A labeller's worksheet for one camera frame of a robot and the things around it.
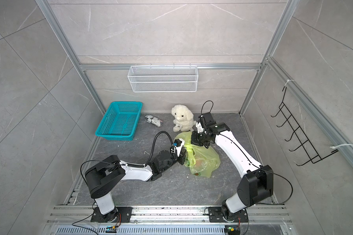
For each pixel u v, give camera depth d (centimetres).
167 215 75
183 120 97
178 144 70
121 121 114
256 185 41
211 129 57
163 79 101
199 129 75
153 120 111
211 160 82
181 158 73
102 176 48
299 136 67
